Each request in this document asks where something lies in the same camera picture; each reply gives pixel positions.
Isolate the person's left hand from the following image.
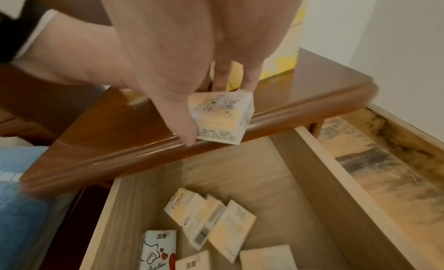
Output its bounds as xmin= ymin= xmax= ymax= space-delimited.
xmin=10 ymin=11 xmax=139 ymax=90

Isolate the person's right hand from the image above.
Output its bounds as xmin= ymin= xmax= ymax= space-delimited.
xmin=93 ymin=0 xmax=307 ymax=147

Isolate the yellow tissue packet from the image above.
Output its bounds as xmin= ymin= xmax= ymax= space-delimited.
xmin=164 ymin=188 xmax=206 ymax=227
xmin=239 ymin=244 xmax=300 ymax=270
xmin=187 ymin=88 xmax=256 ymax=146
xmin=207 ymin=199 xmax=258 ymax=264
xmin=182 ymin=194 xmax=227 ymax=251

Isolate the white sleeve cuff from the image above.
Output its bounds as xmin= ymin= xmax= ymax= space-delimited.
xmin=13 ymin=9 xmax=59 ymax=62

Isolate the yellow box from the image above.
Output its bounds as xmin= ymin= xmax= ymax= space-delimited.
xmin=259 ymin=0 xmax=308 ymax=81

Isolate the brown wooden nightstand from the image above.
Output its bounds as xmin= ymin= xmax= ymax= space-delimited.
xmin=19 ymin=47 xmax=381 ymax=202

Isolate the blue bedding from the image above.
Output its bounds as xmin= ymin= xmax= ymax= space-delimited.
xmin=0 ymin=145 xmax=81 ymax=270

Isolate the light wooden drawer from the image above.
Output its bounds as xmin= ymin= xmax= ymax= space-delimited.
xmin=79 ymin=126 xmax=444 ymax=270

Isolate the white red-heart tissue packet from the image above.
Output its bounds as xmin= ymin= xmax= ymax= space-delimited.
xmin=138 ymin=230 xmax=178 ymax=270

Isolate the white red-print tissue packet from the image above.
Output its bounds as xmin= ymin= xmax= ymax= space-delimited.
xmin=175 ymin=250 xmax=213 ymax=270

